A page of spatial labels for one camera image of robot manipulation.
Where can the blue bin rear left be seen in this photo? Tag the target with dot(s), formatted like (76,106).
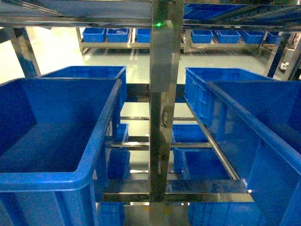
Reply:
(114,72)

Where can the steel rack center post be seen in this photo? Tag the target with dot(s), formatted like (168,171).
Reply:
(165,43)

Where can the large blue bin front right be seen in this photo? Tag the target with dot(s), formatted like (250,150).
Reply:
(257,126)

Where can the steel rack cross beam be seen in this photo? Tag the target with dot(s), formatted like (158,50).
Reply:
(176,191)

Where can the large blue bin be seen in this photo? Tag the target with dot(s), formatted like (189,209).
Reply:
(52,142)
(257,126)

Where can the large blue bin front left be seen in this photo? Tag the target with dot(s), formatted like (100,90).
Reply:
(52,142)

